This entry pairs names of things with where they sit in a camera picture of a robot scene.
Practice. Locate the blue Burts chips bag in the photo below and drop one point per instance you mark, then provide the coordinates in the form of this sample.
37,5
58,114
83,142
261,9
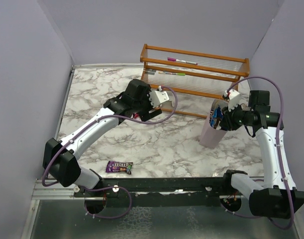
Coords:
218,111

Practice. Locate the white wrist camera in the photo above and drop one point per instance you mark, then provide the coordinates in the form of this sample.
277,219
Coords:
233,97
157,98

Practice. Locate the small grey block on shelf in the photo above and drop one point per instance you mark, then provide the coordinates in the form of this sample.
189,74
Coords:
149,72

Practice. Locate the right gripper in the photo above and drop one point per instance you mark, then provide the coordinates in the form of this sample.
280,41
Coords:
227,121

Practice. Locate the brown chocolate bar wrapper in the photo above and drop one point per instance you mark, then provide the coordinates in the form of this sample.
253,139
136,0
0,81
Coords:
218,120

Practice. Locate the white paper bag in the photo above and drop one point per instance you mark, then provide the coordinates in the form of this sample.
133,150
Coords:
210,137

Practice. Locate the green capped marker pen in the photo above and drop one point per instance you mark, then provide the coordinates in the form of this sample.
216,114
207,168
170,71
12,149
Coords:
171,73

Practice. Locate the wooden shelf rack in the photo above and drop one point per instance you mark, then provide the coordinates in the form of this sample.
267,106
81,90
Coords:
202,84

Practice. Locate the magenta marker pen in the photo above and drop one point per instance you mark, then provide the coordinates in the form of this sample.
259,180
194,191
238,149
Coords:
181,61

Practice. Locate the blue M&M's packet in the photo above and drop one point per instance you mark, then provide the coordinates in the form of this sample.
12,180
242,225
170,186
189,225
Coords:
212,119

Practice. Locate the purple M&M's packet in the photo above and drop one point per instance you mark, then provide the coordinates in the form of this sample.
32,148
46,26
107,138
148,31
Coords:
116,167

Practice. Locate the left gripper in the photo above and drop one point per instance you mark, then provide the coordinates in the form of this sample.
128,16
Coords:
150,114

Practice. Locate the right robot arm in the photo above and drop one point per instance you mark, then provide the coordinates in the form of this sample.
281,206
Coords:
278,197

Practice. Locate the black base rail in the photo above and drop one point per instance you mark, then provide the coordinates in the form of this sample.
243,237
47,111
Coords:
167,192

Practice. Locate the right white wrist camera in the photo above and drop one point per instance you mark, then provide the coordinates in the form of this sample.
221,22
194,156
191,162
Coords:
233,97

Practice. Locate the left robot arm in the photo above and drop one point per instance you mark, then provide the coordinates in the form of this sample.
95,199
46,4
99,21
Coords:
61,156

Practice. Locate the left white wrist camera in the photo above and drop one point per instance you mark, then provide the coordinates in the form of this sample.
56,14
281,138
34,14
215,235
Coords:
157,98

